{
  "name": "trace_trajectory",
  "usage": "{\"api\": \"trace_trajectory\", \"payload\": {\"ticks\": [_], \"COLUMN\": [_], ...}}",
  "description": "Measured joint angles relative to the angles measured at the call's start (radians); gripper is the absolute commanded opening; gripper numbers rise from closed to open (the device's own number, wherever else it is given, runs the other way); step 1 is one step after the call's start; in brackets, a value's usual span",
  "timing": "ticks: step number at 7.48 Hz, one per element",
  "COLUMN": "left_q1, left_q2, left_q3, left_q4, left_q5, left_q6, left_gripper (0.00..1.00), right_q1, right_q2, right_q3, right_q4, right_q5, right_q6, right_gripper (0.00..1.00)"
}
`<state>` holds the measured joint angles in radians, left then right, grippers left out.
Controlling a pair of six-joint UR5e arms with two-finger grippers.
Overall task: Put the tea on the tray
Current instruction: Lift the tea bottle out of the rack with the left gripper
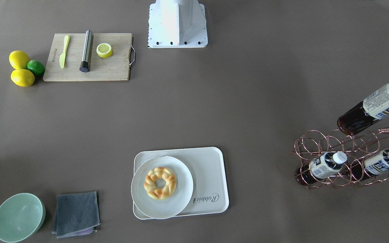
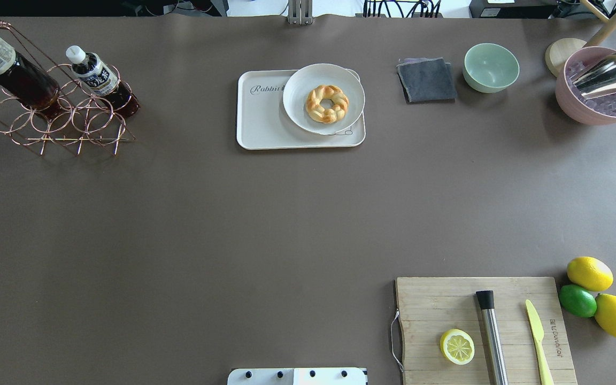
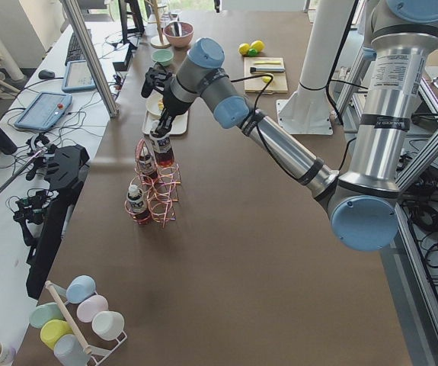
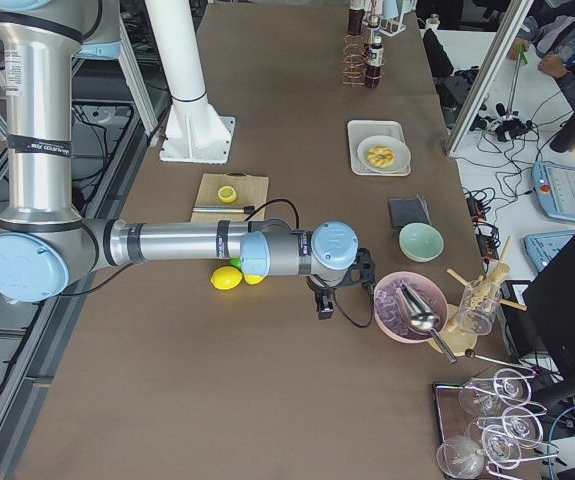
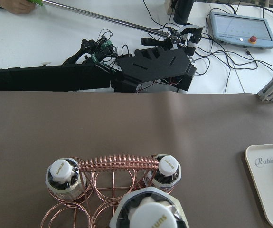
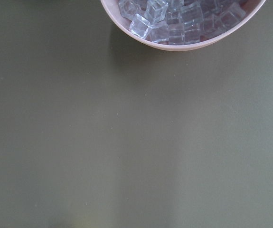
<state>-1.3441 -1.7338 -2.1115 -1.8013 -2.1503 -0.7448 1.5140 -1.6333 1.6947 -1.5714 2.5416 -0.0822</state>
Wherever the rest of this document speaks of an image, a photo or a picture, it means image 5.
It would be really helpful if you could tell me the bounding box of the white serving tray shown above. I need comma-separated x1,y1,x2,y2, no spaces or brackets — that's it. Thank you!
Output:
245,144,273,227

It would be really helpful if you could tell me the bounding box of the blue teach pendant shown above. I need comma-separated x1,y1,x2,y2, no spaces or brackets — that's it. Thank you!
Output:
209,11,273,49

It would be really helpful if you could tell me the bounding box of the copper wire bottle rack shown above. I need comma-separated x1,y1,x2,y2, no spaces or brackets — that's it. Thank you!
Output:
40,153,160,228

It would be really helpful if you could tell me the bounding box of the tea bottle in rack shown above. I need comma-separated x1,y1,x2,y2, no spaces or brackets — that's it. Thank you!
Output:
45,158,87,202
144,154,181,193

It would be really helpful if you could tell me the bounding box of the long metal rod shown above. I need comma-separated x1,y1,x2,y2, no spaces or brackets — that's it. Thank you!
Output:
29,0,181,40

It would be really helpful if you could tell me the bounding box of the person at desk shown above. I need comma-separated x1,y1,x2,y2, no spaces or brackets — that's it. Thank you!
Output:
0,0,36,14

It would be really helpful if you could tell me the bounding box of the black thermos bottle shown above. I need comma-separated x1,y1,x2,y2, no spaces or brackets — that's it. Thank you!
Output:
173,0,194,25

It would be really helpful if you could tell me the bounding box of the tea bottle white cap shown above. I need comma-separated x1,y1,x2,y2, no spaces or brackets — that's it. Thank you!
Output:
109,187,189,228

